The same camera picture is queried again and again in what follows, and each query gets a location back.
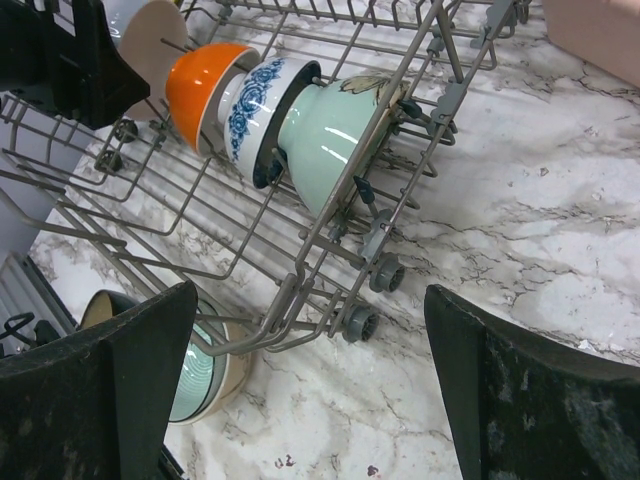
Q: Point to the grey bowl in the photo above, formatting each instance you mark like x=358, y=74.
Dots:
x=149, y=36

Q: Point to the white round bowl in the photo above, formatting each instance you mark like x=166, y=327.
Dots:
x=194, y=80

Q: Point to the blue floral bowl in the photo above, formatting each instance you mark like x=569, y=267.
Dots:
x=253, y=116

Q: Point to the celadon green bowl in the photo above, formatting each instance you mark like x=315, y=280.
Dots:
x=321, y=131

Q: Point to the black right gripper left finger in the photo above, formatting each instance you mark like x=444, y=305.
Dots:
x=96, y=404

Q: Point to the grey wire dish rack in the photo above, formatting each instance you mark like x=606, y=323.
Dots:
x=152, y=206

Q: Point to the beige patterned bowl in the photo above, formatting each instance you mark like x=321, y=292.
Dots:
x=236, y=374

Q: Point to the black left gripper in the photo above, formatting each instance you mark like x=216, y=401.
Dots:
x=82, y=76

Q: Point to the dark brown bowl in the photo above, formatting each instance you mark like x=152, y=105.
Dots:
x=104, y=305

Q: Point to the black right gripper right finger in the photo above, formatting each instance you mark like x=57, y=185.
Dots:
x=522, y=406

